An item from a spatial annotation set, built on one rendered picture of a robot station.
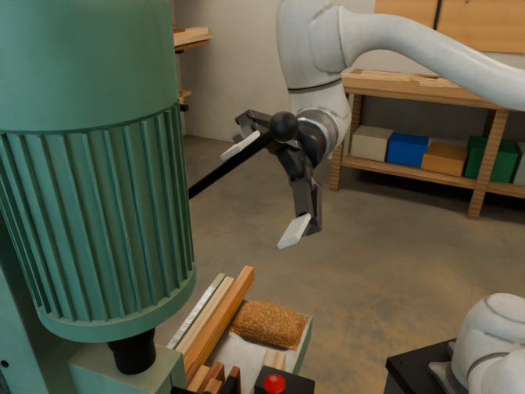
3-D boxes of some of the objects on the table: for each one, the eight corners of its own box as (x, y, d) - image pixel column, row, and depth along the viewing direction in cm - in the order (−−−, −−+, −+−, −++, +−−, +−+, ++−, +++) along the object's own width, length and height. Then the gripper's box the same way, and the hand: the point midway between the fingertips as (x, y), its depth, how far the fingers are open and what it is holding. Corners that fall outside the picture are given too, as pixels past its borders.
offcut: (280, 389, 69) (280, 374, 67) (260, 385, 70) (260, 369, 68) (285, 368, 73) (286, 352, 71) (266, 364, 74) (266, 349, 72)
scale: (-1, 593, 42) (-1, 593, 42) (-10, 588, 42) (-10, 587, 42) (215, 288, 83) (215, 288, 83) (209, 287, 84) (209, 286, 84)
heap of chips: (296, 351, 76) (297, 336, 74) (228, 331, 80) (227, 316, 79) (308, 317, 84) (309, 303, 82) (245, 301, 88) (244, 288, 86)
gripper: (322, 212, 74) (286, 285, 56) (248, 90, 68) (183, 128, 50) (359, 197, 70) (333, 270, 52) (284, 66, 64) (226, 99, 47)
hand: (262, 197), depth 52 cm, fingers open, 13 cm apart
